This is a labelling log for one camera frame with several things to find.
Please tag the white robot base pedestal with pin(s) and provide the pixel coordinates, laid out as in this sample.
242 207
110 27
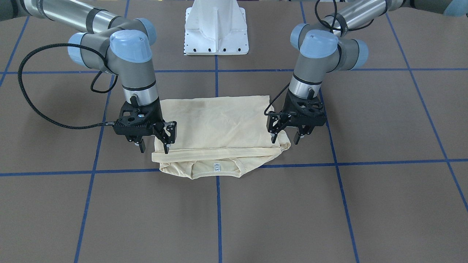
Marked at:
215 27

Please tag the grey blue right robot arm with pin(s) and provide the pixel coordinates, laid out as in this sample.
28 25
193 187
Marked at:
111 44

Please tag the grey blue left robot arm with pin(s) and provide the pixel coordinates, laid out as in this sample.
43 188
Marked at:
323 49

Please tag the cream long-sleeve printed shirt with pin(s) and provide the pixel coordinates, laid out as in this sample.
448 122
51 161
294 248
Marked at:
218 136

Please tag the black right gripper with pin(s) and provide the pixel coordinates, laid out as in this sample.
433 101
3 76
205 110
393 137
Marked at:
169 129

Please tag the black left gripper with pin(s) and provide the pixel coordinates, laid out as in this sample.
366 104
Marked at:
273 125

